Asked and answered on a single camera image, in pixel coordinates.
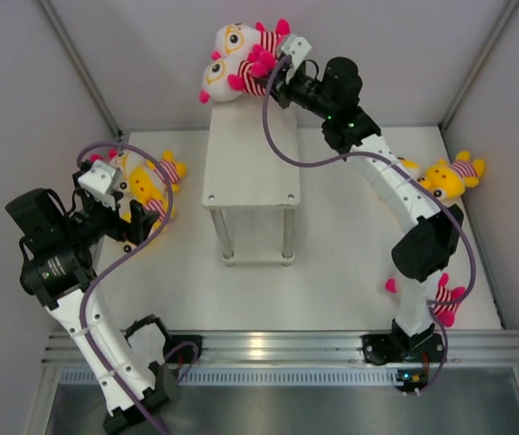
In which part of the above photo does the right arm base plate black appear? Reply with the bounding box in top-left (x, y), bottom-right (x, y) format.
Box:
top-left (362, 333), bottom-right (444, 365)

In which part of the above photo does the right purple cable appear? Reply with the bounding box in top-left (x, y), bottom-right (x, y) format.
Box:
top-left (261, 54), bottom-right (476, 396)

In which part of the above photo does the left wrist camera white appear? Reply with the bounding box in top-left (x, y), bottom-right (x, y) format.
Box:
top-left (85, 160), bottom-right (122, 210)

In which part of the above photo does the yellow plush striped top left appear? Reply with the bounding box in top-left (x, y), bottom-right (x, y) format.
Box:
top-left (147, 150), bottom-right (187, 193)

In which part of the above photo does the white two-tier shelf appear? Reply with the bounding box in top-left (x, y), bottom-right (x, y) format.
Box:
top-left (202, 97), bottom-right (301, 266)

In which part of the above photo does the yellow plush right front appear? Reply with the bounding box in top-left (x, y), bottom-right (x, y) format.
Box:
top-left (399, 157), bottom-right (431, 190)

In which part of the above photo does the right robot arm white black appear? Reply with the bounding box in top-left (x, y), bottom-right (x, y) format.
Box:
top-left (265, 55), bottom-right (464, 365)

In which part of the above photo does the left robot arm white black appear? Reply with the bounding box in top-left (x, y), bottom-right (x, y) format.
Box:
top-left (5, 163), bottom-right (178, 434)

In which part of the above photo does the yellow plush right back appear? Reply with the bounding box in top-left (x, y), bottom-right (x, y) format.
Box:
top-left (422, 150), bottom-right (486, 200)

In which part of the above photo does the white slotted cable duct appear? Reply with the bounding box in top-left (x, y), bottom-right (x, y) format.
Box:
top-left (59, 367), bottom-right (400, 387)

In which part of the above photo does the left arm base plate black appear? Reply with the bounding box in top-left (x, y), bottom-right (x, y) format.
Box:
top-left (163, 334), bottom-right (203, 364)

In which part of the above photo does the aluminium front rail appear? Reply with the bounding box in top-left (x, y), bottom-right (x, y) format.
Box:
top-left (41, 329), bottom-right (519, 364)

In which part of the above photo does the yellow plush centre left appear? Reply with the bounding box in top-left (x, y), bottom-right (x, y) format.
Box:
top-left (129, 166), bottom-right (168, 227)

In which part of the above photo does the white plush top left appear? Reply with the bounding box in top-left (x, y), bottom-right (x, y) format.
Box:
top-left (106, 148), bottom-right (145, 192)

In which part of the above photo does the white plush pink striped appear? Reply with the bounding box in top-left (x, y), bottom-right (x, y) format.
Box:
top-left (210, 19), bottom-right (292, 60)
top-left (198, 45), bottom-right (277, 104)

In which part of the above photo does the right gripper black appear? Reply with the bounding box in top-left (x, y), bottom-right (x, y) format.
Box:
top-left (254, 65), bottom-right (333, 121)

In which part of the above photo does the white plush near right base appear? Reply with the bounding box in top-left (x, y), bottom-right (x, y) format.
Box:
top-left (384, 273), bottom-right (466, 328)

